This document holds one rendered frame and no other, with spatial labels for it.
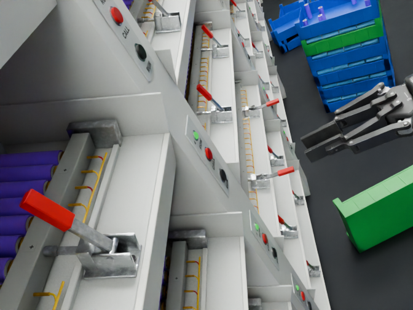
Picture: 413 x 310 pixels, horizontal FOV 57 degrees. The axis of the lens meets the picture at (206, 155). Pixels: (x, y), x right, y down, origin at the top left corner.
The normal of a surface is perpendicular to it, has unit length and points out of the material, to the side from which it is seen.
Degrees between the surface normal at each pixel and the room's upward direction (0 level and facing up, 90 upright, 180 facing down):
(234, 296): 21
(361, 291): 0
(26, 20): 111
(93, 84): 90
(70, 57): 90
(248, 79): 90
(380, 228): 90
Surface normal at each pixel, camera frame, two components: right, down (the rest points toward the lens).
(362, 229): 0.22, 0.55
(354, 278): -0.45, -0.68
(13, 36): 0.99, -0.07
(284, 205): -0.11, -0.75
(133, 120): -0.02, 0.66
